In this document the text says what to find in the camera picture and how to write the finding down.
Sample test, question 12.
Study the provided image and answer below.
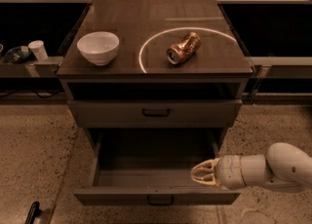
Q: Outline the black cable under shelf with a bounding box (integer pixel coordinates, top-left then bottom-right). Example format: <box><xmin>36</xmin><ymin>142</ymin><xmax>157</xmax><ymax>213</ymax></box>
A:
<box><xmin>0</xmin><ymin>89</ymin><xmax>64</xmax><ymax>99</ymax></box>

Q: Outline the dark patterned small bowl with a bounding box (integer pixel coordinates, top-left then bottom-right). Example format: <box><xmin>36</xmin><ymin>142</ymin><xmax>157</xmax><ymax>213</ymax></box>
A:
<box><xmin>4</xmin><ymin>46</ymin><xmax>31</xmax><ymax>64</ymax></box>

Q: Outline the grey drawer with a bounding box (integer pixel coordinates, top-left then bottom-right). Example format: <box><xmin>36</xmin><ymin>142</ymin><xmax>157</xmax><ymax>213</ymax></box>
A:
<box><xmin>68</xmin><ymin>99</ymin><xmax>242</xmax><ymax>129</ymax></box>
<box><xmin>75</xmin><ymin>129</ymin><xmax>239</xmax><ymax>206</ymax></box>

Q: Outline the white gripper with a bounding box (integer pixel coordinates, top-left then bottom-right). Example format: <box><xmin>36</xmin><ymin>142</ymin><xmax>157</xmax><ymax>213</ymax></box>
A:
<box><xmin>191</xmin><ymin>155</ymin><xmax>243</xmax><ymax>190</ymax></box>

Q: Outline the grey top drawer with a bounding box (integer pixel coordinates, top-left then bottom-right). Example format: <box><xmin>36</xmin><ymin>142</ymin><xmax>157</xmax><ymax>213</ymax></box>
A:
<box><xmin>68</xmin><ymin>99</ymin><xmax>242</xmax><ymax>129</ymax></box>

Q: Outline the white ceramic bowl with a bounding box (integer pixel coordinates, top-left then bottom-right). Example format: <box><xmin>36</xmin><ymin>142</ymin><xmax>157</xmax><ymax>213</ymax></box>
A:
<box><xmin>77</xmin><ymin>31</ymin><xmax>120</xmax><ymax>66</ymax></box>

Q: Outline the crushed gold soda can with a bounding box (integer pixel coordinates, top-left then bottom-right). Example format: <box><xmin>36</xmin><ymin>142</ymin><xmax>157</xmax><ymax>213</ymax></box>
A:
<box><xmin>167</xmin><ymin>32</ymin><xmax>201</xmax><ymax>65</ymax></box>

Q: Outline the black object on floor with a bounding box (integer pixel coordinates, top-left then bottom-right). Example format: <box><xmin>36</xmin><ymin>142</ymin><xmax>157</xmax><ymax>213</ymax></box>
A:
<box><xmin>24</xmin><ymin>201</ymin><xmax>41</xmax><ymax>224</ymax></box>

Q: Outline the grey drawer cabinet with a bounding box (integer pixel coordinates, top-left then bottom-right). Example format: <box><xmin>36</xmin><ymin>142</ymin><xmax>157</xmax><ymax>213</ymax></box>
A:
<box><xmin>58</xmin><ymin>0</ymin><xmax>253</xmax><ymax>143</ymax></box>

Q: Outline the white paper cup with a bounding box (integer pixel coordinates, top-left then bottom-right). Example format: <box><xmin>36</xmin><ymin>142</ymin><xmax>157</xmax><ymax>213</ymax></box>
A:
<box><xmin>28</xmin><ymin>40</ymin><xmax>48</xmax><ymax>60</ymax></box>

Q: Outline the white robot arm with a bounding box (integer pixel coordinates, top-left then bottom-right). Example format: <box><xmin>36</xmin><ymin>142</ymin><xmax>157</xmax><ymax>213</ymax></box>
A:
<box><xmin>190</xmin><ymin>142</ymin><xmax>312</xmax><ymax>193</ymax></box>

